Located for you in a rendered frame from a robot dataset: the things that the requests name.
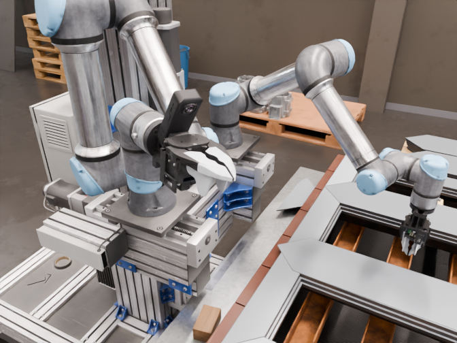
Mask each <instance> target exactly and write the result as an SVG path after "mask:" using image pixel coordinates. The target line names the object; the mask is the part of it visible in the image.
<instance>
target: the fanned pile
mask: <svg viewBox="0 0 457 343"><path fill-rule="evenodd" d="M314 189H315V186H314V185H313V184H312V183H311V182H310V181H309V179H308V178H306V179H304V180H302V181H300V182H299V183H298V184H297V185H296V186H295V188H294V189H293V190H292V192H291V193H290V194H289V196H287V198H286V199H285V200H284V201H283V203H282V204H281V205H280V207H279V208H278V209H277V210H276V211H282V210H289V209H293V208H301V207H302V205H303V204H304V203H305V201H306V200H307V198H308V197H309V196H310V194H311V192H312V191H313V190H314Z"/></svg>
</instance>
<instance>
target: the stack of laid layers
mask: <svg viewBox="0 0 457 343"><path fill-rule="evenodd" d="M394 184H399V185H402V186H408V187H411V188H413V186H414V183H412V182H408V181H406V180H404V179H401V178H400V179H399V180H397V181H396V182H394ZM441 195H443V196H446V197H451V198H454V199H457V190H456V189H451V188H448V187H444V186H443V188H442V191H441ZM341 213H343V214H347V215H350V216H354V217H356V218H361V219H364V220H366V221H371V222H373V223H377V224H381V225H384V226H387V227H391V228H394V229H398V230H399V228H400V226H401V222H402V220H399V219H396V218H392V217H389V216H384V215H382V214H378V213H374V212H370V211H368V210H363V209H360V208H356V207H353V206H349V205H346V204H343V203H340V204H339V206H338V207H337V209H336V211H335V213H334V214H333V217H332V218H331V220H330V222H329V223H328V225H327V227H326V229H325V230H324V233H323V234H322V236H321V238H320V239H319V241H321V242H326V241H327V239H328V237H329V235H330V233H331V231H332V230H333V227H334V226H335V224H336V222H337V220H338V218H339V216H340V215H341ZM429 239H432V240H436V241H438V242H443V243H445V244H449V245H452V246H457V235H452V234H449V233H445V232H442V231H437V230H435V229H432V230H431V232H430V237H429ZM301 287H305V288H307V289H310V290H312V291H315V292H317V293H321V294H323V295H325V296H328V297H331V298H333V299H336V300H338V301H342V302H343V303H346V304H349V305H351V306H354V307H356V308H359V309H361V310H364V311H367V312H370V313H371V314H375V315H377V316H380V317H382V318H384V319H388V320H389V321H392V322H395V323H398V324H400V325H403V326H405V327H408V328H410V329H413V330H416V331H419V332H421V333H424V334H426V335H428V336H431V337H434V338H436V339H438V340H442V341H444V342H447V343H457V331H456V330H454V329H451V328H449V327H445V326H443V325H440V324H437V323H434V322H432V321H429V320H426V319H424V318H421V317H418V316H415V315H413V314H410V313H407V312H404V311H402V310H399V309H396V308H393V307H391V306H387V305H385V304H382V303H379V302H377V301H374V300H372V299H369V298H366V297H363V296H361V295H357V294H355V293H352V292H349V291H346V290H344V289H340V288H339V287H335V286H333V285H331V284H327V283H325V282H322V281H319V280H316V279H314V278H311V277H309V276H306V275H303V274H300V275H299V277H298V278H297V281H296V282H295V284H294V286H293V287H292V289H291V291H290V292H289V294H288V296H287V298H286V300H285V302H284V303H283V305H282V307H281V308H280V311H279V312H278V313H277V316H276V318H275V319H274V321H273V323H272V324H271V326H270V328H269V330H268V332H267V334H266V335H265V338H267V339H269V340H272V341H273V339H274V337H275V335H276V333H277V331H278V330H279V328H280V326H281V324H282V322H283V321H284V319H285V317H286V315H287V313H288V311H289V309H290V307H291V305H292V304H293V302H294V300H295V298H296V296H297V295H298V293H299V291H300V289H301Z"/></svg>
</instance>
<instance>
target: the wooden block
mask: <svg viewBox="0 0 457 343"><path fill-rule="evenodd" d="M220 320H221V308H217V307H213V306H208V305H205V304H204V305H203V307H202V309H201V311H200V314H199V316H198V318H197V321H196V323H195V324H194V327H193V328H192V330H193V339H195V340H199V341H202V342H207V341H208V340H209V338H210V337H211V335H212V334H213V332H214V331H215V330H216V328H217V327H218V326H219V323H220Z"/></svg>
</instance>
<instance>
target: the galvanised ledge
mask: <svg viewBox="0 0 457 343"><path fill-rule="evenodd" d="M324 174H325V173H324V172H320V171H316V170H312V169H307V168H305V167H300V168H299V169H298V170H297V172H296V173H295V174H294V175H293V177H291V179H290V180H289V181H288V182H287V183H286V185H285V186H284V187H283V189H282V190H281V191H280V192H279V193H278V194H277V196H276V197H275V198H274V199H273V201H272V202H271V203H270V204H269V205H268V206H267V208H266V209H265V210H264V211H263V213H262V214H261V215H260V216H259V217H258V218H257V220H256V221H255V222H254V224H253V225H252V226H251V227H250V228H249V229H248V230H247V232H246V233H245V234H244V235H243V237H242V238H241V239H240V240H239V241H238V243H237V244H236V245H235V246H234V248H233V249H232V250H231V251H230V253H229V254H227V256H226V257H225V258H224V260H223V261H222V262H221V263H220V265H219V266H218V267H217V268H216V269H215V270H214V272H213V273H212V274H211V276H210V281H211V279H212V278H213V277H214V276H215V275H216V273H217V272H218V270H219V269H220V268H221V267H222V265H223V264H224V262H225V261H226V260H227V259H228V258H229V256H230V255H231V253H232V252H233V251H234V250H235V249H236V247H237V246H238V245H239V243H240V242H241V241H242V240H244V241H247V242H248V243H247V244H246V246H245V247H244V248H243V250H242V251H241V252H240V253H239V255H238V257H237V258H236V259H235V260H234V262H233V263H232V265H231V266H230V267H229V268H228V270H227V271H226V273H225V274H224V275H223V277H222V278H221V279H220V281H219V282H218V283H217V285H216V286H215V287H214V289H213V290H212V291H210V290H207V289H205V287H206V286H207V285H208V284H209V282H210V281H209V282H208V283H207V284H206V286H205V287H204V289H203V290H202V291H201V293H200V294H199V296H198V297H197V296H193V297H192V298H191V300H190V301H189V302H188V303H187V304H186V305H185V306H184V308H183V309H182V310H181V312H180V313H179V314H178V315H177V316H176V317H175V318H174V320H173V321H172V322H171V324H170V325H169V326H168V328H166V330H165V331H164V332H163V333H162V334H161V336H160V337H159V338H158V339H157V341H155V343H206V342H202V341H199V340H195V339H193V330H192V328H193V327H194V324H195V323H196V321H197V318H198V316H199V314H200V311H201V309H202V307H203V305H204V304H205V305H208V306H213V307H217V308H221V320H220V322H221V321H222V319H223V318H224V317H225V315H226V314H227V312H228V311H229V310H230V309H231V307H232V305H233V304H234V303H235V301H236V300H237V298H238V297H239V296H240V294H241V292H242V291H243V290H244V289H245V287H246V285H247V284H248V283H249V281H250V280H251V278H252V277H253V275H254V274H255V273H256V271H257V269H258V268H259V267H260V266H261V264H262V262H263V261H264V260H265V258H266V257H267V255H268V254H269V253H270V251H271V249H272V248H273V247H274V246H275V244H276V242H277V241H278V240H279V238H280V237H281V235H282V234H283V232H284V231H285V230H286V228H287V227H288V225H289V224H290V222H291V221H292V220H293V218H294V217H295V215H296V214H297V212H298V211H299V210H300V208H293V209H289V210H282V211H276V210H277V209H278V208H279V207H280V205H281V204H282V203H283V201H284V200H285V199H286V198H287V196H289V194H290V193H291V192H292V190H293V189H294V188H295V186H296V185H297V184H298V183H299V182H300V181H302V180H304V179H306V178H308V179H309V181H310V182H311V183H312V184H313V185H314V186H315V187H316V185H317V184H318V183H319V181H320V180H321V178H322V177H323V175H324ZM219 324H220V323H219Z"/></svg>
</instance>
